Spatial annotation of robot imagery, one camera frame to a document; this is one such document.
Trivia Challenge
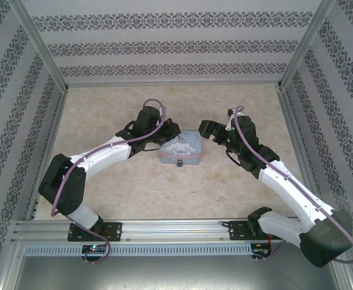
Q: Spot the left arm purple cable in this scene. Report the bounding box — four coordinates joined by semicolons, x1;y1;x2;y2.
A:
51;98;169;264

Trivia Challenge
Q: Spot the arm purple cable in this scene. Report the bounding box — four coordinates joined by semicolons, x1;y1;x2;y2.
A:
51;98;169;264
232;105;353;265

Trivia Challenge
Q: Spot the grey sheet metal panel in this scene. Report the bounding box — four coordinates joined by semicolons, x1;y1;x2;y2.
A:
0;237;353;290

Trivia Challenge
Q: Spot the aluminium mounting rail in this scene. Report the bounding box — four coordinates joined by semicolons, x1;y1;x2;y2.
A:
11;216;343;243

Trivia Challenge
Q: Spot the aluminium table side rail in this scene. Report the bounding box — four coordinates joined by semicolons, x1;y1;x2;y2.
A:
24;88;69;222
276;87;328;219

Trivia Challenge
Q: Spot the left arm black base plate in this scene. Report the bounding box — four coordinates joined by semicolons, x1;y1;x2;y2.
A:
67;221;124;242

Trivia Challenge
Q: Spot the controller circuit board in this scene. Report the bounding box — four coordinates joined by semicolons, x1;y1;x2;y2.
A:
82;244;108;255
251;246;271;258

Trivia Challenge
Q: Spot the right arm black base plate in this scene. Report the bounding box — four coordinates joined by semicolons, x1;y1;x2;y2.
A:
228;219;285;242

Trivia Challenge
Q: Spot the slotted grey cable duct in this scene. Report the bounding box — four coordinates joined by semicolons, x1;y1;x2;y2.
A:
23;243;253;256

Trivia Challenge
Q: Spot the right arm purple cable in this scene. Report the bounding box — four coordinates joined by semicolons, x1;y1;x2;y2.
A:
232;105;353;265

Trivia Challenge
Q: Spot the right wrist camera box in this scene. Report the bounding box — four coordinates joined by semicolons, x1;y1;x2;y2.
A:
226;108;245;131

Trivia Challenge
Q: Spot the pastel cartoon tin box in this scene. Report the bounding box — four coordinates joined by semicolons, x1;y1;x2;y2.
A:
158;129;202;166

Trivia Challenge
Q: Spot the aluminium frame post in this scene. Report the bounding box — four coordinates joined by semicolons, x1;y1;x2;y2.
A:
275;0;338;91
8;0;70;92

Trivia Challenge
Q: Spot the left controller circuit board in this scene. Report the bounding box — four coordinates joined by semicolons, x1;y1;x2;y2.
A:
82;244;108;255

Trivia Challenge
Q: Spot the right controller circuit board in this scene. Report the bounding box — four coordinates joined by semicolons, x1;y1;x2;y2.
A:
251;246;271;258

